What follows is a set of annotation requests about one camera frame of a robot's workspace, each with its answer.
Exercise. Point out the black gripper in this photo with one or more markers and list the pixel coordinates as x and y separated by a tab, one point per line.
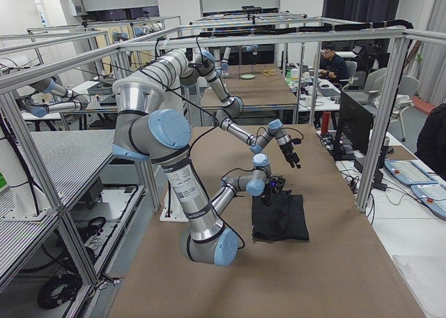
267	194
288	153

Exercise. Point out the black printed t-shirt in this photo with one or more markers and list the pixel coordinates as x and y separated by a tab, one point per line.
281	218

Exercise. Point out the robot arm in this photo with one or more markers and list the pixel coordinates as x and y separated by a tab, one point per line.
208	238
226	95

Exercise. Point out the black computer monitor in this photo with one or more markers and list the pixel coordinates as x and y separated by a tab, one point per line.
355	123

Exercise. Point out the green plate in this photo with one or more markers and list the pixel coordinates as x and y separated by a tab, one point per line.
247	76

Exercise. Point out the seated person dark jacket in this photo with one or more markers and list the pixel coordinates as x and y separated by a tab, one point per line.
332	66

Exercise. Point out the blue teach pendant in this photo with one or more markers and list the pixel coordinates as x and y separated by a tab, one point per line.
433	197
408	173

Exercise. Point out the striped metal workbench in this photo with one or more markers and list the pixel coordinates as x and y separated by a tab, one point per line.
73	159

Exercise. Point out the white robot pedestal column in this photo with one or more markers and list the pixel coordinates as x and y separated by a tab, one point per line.
176	134

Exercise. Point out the aluminium frame post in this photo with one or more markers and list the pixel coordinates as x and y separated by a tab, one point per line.
388	95

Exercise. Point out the aluminium cage frame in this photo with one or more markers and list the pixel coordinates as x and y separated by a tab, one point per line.
328	30

